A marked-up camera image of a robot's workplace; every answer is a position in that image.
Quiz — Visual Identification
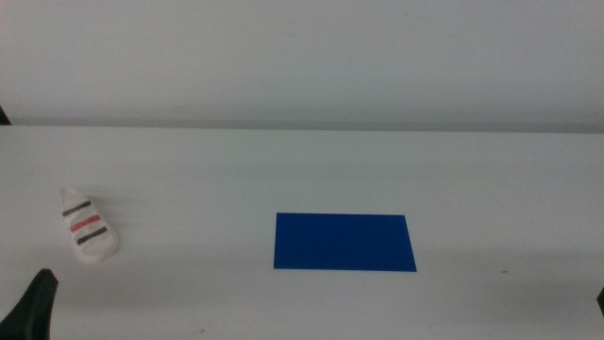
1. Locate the blue rectangular mat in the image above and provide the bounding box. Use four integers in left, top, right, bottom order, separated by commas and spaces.
273, 212, 418, 273

